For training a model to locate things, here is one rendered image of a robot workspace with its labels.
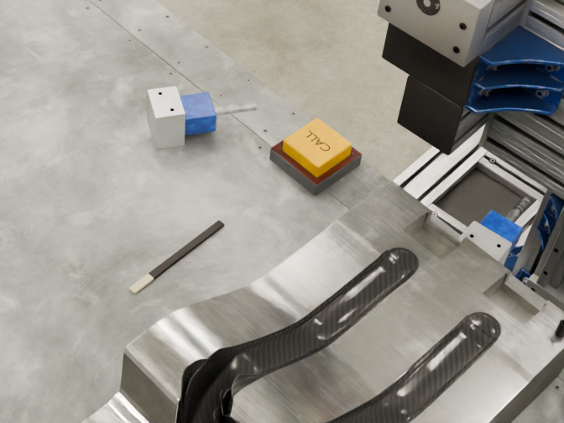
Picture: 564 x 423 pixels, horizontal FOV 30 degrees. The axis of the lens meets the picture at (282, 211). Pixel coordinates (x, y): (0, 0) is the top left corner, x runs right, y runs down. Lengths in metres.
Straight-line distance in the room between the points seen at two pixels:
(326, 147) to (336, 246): 0.20
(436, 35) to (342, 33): 1.45
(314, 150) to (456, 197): 0.88
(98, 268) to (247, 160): 0.24
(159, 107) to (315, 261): 0.30
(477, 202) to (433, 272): 1.02
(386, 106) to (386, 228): 1.45
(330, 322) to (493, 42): 0.46
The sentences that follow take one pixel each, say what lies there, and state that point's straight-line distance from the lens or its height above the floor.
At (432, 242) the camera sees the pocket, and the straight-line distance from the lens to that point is 1.15.
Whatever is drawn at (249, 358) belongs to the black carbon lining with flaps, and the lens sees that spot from 0.97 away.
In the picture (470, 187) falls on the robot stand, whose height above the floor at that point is 0.21.
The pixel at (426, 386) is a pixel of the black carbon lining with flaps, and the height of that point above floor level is 0.88.
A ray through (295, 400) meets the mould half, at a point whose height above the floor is 0.92.
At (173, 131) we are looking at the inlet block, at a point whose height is 0.83.
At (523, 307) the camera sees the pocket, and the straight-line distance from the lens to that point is 1.13.
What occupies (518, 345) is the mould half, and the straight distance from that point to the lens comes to 1.06.
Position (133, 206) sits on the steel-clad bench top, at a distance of 1.23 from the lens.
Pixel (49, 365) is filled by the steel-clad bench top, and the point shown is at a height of 0.80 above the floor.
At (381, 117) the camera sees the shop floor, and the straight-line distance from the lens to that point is 2.53.
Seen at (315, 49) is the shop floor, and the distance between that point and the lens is 2.68.
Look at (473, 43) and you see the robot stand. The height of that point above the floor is 0.94.
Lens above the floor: 1.73
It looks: 49 degrees down
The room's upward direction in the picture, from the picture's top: 8 degrees clockwise
